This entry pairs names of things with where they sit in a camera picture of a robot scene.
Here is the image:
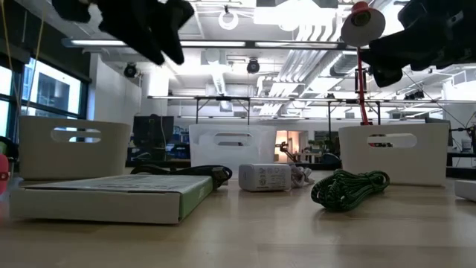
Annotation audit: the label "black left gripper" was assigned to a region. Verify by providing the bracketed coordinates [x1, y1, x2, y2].
[51, 0, 195, 66]

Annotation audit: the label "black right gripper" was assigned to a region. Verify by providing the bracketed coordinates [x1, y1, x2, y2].
[359, 0, 476, 89]

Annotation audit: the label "green braided cable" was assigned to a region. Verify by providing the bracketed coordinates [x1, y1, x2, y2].
[310, 169, 390, 213]

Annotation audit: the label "white cable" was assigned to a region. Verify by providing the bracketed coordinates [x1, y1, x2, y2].
[289, 165, 315, 188]

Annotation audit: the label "black cable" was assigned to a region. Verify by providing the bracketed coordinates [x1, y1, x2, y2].
[129, 164, 234, 190]

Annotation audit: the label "white power adapter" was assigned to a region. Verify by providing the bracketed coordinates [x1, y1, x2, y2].
[238, 163, 292, 193]

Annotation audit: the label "pink round toy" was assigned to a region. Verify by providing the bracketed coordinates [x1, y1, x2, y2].
[0, 153, 10, 195]

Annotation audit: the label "white plastic bin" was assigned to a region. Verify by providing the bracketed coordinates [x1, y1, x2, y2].
[338, 123, 450, 186]

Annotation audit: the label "clear plastic bin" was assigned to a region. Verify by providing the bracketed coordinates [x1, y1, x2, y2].
[188, 124, 277, 173]

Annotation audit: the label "grey plastic bin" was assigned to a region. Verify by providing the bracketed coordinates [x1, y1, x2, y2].
[18, 115, 132, 182]

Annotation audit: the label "red desk lamp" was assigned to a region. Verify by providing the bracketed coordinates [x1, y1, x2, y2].
[341, 1, 387, 127]

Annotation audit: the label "black computer monitor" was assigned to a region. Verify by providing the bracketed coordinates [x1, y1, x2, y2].
[132, 115, 175, 162]

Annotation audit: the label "white ring ceiling lamp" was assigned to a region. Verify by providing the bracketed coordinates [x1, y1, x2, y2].
[218, 10, 239, 31]

